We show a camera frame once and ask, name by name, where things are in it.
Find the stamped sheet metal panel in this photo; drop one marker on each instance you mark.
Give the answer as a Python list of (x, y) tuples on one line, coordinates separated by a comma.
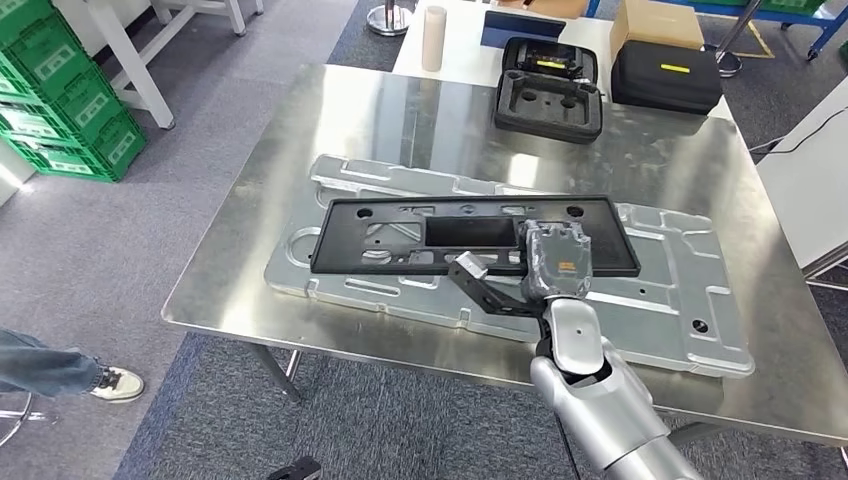
[(662, 318)]

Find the white furniture panel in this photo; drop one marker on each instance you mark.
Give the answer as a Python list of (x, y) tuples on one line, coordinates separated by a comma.
[(808, 192)]

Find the chrome stanchion post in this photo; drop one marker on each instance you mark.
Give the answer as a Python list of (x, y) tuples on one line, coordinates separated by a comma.
[(729, 63), (389, 23)]

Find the white table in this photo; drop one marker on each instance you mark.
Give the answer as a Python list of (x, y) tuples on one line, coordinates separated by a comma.
[(464, 60)]

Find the person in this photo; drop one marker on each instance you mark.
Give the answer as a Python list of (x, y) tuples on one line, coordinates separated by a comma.
[(60, 374)]

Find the chrome swivel stool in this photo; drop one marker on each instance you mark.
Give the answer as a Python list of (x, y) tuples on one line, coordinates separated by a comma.
[(20, 417)]

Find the white table frame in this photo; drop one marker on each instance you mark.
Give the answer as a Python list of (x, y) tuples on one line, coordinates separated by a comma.
[(132, 66)]

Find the open black tool case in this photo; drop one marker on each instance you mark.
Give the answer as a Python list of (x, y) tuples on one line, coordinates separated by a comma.
[(550, 56)]

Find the stainless steel workbench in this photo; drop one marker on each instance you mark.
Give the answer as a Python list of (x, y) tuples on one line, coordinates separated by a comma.
[(265, 265)]

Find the dark blue panel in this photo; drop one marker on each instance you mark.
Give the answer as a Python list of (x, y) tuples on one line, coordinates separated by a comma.
[(517, 30)]

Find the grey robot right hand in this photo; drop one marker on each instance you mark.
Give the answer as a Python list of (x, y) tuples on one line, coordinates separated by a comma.
[(556, 262)]

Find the black foam tray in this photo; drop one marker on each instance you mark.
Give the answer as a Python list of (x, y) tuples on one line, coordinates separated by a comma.
[(546, 122)]

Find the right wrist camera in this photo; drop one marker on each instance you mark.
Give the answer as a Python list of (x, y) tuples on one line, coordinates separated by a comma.
[(493, 298)]

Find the black plastic plate bracket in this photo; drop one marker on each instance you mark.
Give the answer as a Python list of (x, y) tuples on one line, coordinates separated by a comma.
[(344, 248)]

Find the white cylinder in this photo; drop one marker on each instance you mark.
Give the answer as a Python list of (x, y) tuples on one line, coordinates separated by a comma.
[(434, 40)]

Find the black carrying case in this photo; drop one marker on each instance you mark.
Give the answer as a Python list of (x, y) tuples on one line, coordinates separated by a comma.
[(662, 83)]

